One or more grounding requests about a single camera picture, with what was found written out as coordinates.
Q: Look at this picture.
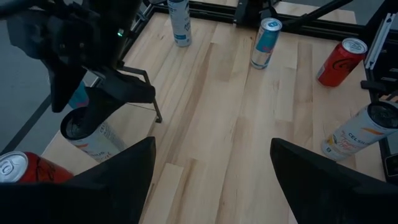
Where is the white Celsius Arctic Vibe can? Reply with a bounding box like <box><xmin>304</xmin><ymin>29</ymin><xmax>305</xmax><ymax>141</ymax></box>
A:
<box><xmin>167</xmin><ymin>0</ymin><xmax>193</xmax><ymax>48</ymax></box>

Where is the black frame bracket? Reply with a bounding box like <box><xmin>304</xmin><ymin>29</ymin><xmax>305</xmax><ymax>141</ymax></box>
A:
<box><xmin>360</xmin><ymin>80</ymin><xmax>391</xmax><ymax>93</ymax></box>

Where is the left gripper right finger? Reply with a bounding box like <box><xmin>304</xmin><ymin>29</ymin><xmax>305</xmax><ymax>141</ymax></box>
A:
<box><xmin>269</xmin><ymin>138</ymin><xmax>398</xmax><ymax>224</ymax></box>

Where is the white Celsius can pineapple print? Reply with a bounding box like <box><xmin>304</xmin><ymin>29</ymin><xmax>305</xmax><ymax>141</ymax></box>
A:
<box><xmin>321</xmin><ymin>101</ymin><xmax>398</xmax><ymax>162</ymax></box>

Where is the red Coca-Cola can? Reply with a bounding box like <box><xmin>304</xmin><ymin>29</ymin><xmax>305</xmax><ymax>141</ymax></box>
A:
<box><xmin>316</xmin><ymin>37</ymin><xmax>368</xmax><ymax>88</ymax></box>
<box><xmin>0</xmin><ymin>151</ymin><xmax>75</xmax><ymax>184</ymax></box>

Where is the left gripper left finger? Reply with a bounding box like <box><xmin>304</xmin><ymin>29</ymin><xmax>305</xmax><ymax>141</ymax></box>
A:
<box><xmin>0</xmin><ymin>136</ymin><xmax>157</xmax><ymax>224</ymax></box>

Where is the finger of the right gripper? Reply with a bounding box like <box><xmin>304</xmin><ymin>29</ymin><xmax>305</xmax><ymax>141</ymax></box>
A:
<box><xmin>76</xmin><ymin>69</ymin><xmax>157</xmax><ymax>137</ymax></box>
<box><xmin>45</xmin><ymin>58</ymin><xmax>88</xmax><ymax>113</ymax></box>

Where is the white Celsius can orange print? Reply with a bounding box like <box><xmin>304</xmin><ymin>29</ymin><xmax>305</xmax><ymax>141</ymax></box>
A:
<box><xmin>60</xmin><ymin>106</ymin><xmax>127</xmax><ymax>164</ymax></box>

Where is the blue silver Red Bull can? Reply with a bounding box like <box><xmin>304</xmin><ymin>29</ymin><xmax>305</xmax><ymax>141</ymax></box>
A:
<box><xmin>68</xmin><ymin>81</ymin><xmax>90</xmax><ymax>110</ymax></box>
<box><xmin>250</xmin><ymin>17</ymin><xmax>283</xmax><ymax>70</ymax></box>

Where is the silver aluminium extrusion bar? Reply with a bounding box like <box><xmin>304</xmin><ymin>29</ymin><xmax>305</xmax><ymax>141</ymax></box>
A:
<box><xmin>364</xmin><ymin>12</ymin><xmax>393</xmax><ymax>70</ymax></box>

